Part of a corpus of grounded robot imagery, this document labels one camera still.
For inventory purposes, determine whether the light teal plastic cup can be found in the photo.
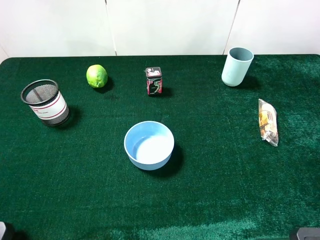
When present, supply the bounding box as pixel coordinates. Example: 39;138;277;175
221;47;254;87

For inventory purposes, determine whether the light blue bowl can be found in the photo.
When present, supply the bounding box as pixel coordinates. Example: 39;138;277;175
123;121;175;171

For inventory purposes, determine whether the black red gum box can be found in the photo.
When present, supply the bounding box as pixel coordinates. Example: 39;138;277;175
145;67;163;96

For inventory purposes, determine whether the green lime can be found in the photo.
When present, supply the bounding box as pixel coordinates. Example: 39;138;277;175
86;64;108;88

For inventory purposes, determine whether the green felt table cloth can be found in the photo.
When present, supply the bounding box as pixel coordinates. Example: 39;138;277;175
0;54;320;240

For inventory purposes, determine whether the wrapped snack packet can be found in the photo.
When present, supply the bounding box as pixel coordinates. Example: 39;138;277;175
258;98;279;147

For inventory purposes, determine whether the black mesh pen holder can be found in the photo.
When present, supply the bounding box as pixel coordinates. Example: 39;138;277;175
20;79;70;127

